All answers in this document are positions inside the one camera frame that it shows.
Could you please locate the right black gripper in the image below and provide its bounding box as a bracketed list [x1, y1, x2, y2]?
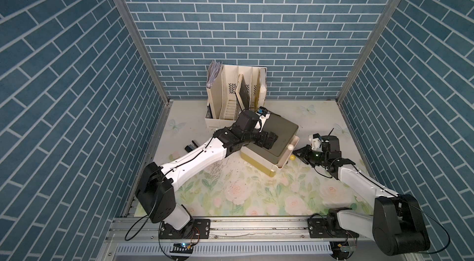
[292, 144, 327, 167]

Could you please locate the white drawer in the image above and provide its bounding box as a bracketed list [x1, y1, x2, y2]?
[276, 135, 299, 169]

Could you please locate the olive drawer cabinet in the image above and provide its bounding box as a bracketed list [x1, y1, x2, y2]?
[240, 114, 299, 177]

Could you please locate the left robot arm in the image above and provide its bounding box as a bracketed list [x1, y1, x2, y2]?
[136, 107, 278, 230]

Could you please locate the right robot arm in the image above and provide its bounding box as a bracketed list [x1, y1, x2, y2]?
[293, 134, 431, 256]

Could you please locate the white file organizer rack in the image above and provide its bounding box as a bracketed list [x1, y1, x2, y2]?
[205, 64, 265, 130]

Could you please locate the floral table mat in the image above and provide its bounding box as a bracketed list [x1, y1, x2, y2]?
[154, 100, 372, 217]

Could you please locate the purple paper folder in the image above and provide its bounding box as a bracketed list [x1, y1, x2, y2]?
[206, 60, 222, 89]

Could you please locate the right green circuit board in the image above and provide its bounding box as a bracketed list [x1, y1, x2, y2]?
[330, 242, 357, 261]

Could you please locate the green circuit board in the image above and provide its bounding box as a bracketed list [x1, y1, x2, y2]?
[330, 242, 357, 261]
[170, 242, 194, 256]

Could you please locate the left green circuit board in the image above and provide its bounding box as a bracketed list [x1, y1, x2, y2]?
[170, 242, 194, 256]

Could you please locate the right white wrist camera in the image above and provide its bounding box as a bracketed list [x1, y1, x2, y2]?
[309, 133, 322, 152]

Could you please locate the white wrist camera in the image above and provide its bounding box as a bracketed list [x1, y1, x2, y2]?
[255, 107, 272, 131]
[309, 133, 322, 152]

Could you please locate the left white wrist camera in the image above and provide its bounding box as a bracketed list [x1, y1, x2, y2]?
[255, 107, 272, 131]

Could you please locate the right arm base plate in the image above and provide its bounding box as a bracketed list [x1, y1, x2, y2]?
[307, 217, 359, 240]

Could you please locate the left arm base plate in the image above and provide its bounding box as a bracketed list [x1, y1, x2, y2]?
[159, 219, 211, 240]

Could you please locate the aluminium mounting rail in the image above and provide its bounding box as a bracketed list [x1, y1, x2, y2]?
[96, 215, 419, 261]

